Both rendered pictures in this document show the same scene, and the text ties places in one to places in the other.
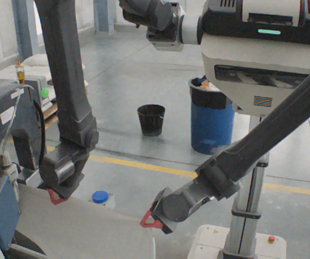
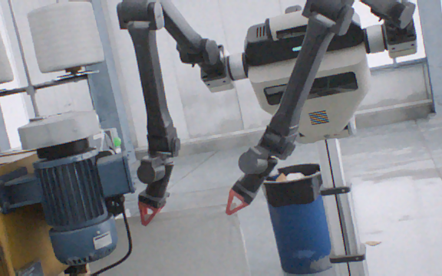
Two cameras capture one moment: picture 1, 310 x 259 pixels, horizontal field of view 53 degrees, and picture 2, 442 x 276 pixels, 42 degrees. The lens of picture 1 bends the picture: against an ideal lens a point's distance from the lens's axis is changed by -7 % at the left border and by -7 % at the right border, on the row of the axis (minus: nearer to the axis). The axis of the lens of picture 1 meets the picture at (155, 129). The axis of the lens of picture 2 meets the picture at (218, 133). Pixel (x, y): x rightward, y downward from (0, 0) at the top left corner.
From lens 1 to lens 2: 98 cm
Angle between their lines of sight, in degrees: 20
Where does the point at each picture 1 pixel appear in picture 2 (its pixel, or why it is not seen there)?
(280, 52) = not seen: hidden behind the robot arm
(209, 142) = (305, 254)
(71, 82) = (159, 93)
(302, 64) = (336, 65)
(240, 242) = not seen: outside the picture
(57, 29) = (148, 52)
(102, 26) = not seen: hidden behind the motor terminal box
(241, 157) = (283, 113)
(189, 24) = (235, 60)
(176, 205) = (248, 159)
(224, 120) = (318, 218)
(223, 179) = (278, 139)
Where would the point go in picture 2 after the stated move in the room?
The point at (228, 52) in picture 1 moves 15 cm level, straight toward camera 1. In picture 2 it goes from (272, 74) to (269, 77)
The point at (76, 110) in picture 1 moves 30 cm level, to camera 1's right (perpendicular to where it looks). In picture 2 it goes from (163, 117) to (270, 95)
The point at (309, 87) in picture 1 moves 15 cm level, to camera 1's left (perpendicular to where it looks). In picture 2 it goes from (305, 47) to (243, 59)
